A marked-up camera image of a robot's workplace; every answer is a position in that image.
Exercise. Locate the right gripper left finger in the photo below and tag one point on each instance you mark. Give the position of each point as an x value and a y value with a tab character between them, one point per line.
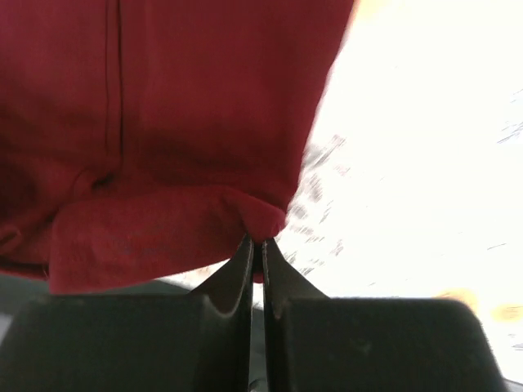
199	341

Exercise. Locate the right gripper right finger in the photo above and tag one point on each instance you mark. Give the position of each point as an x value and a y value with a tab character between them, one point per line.
318	343

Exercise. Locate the dark red t shirt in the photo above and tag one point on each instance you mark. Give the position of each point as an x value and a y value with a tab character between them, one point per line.
141	139

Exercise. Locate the floral patterned table mat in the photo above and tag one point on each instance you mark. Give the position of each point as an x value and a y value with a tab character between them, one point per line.
412	177

